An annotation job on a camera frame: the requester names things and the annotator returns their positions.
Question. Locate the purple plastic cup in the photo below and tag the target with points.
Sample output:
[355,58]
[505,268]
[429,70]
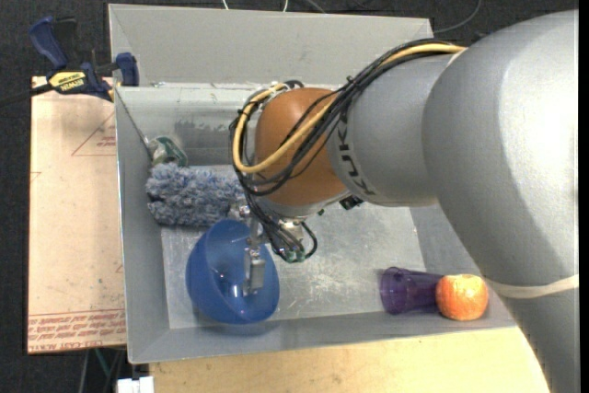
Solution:
[407,292]

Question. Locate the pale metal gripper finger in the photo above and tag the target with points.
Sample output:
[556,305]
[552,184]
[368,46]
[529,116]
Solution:
[248,276]
[259,275]

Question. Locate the blue plastic bowl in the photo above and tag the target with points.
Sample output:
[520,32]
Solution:
[216,280]

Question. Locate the blue-grey fuzzy cloth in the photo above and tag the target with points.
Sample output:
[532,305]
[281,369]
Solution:
[193,195]

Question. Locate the brown cardboard board red print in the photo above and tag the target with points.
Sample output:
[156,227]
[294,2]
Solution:
[73,216]

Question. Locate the green and white small object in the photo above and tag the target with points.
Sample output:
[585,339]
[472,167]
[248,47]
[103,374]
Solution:
[168,150]

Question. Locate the grey metal bin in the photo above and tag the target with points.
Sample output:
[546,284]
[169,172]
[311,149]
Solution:
[340,262]

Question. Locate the orange fruit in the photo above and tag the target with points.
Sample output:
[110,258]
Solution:
[461,297]

